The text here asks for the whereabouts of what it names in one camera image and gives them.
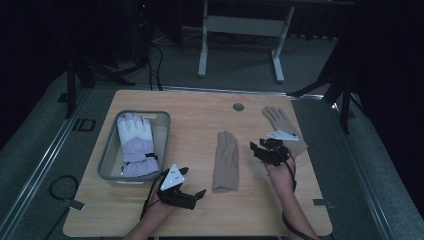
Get black floor cables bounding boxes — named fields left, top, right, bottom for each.
left=146, top=43, right=165, bottom=92

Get black cable loop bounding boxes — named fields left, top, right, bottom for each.
left=49, top=174, right=80, bottom=202

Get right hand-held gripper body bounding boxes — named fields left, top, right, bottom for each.
left=261, top=129, right=299, bottom=167

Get white and purple ski glove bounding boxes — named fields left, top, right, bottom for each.
left=116, top=112, right=162, bottom=178

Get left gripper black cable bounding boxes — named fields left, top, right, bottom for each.
left=139, top=168, right=169, bottom=221

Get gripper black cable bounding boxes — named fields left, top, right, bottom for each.
left=281, top=151, right=316, bottom=240
left=139, top=168, right=169, bottom=221

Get white metal desk frame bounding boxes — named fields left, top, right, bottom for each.
left=197, top=0, right=296, bottom=84

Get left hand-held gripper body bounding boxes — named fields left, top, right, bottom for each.
left=158, top=163, right=198, bottom=211

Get grey plastic basin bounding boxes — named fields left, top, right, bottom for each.
left=97, top=109, right=172, bottom=187

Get person's left hand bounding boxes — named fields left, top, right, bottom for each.
left=146, top=199, right=176, bottom=219

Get metal floor rail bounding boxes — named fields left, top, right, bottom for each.
left=159, top=85, right=325, bottom=101
left=329, top=99, right=398, bottom=240
left=0, top=88, right=92, bottom=240

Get person's right hand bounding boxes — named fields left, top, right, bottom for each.
left=266, top=148, right=297, bottom=198

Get beige knit glove dark dot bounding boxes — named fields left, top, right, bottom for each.
left=261, top=105, right=309, bottom=155

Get black stand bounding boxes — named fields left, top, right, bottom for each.
left=64, top=49, right=136, bottom=119
left=288, top=33, right=355, bottom=134

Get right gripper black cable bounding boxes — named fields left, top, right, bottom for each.
left=281, top=151, right=316, bottom=240

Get plain beige knit glove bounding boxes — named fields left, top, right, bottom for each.
left=212, top=130, right=240, bottom=194

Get grey tape piece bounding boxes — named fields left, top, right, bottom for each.
left=63, top=198, right=86, bottom=212
left=312, top=198, right=335, bottom=210

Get dark equipment with red light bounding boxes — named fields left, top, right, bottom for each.
left=133, top=0, right=155, bottom=64

